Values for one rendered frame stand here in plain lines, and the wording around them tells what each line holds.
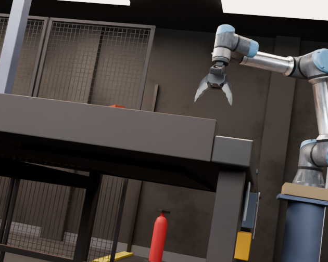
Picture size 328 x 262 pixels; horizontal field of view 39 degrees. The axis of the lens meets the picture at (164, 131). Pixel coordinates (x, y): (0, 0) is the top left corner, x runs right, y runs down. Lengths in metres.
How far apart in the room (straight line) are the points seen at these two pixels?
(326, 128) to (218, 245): 1.23
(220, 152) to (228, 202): 0.14
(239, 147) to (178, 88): 5.12
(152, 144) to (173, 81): 5.13
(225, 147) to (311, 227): 1.29
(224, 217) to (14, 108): 0.56
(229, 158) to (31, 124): 0.48
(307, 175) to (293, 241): 0.32
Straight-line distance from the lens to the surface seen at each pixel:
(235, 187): 1.08
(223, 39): 1.98
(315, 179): 2.27
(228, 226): 1.08
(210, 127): 1.02
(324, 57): 2.21
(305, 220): 2.24
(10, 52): 3.78
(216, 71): 1.85
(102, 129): 1.07
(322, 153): 2.20
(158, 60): 6.27
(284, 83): 5.95
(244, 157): 1.00
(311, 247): 2.25
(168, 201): 5.91
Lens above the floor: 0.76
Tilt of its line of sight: 8 degrees up
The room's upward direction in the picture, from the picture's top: 10 degrees clockwise
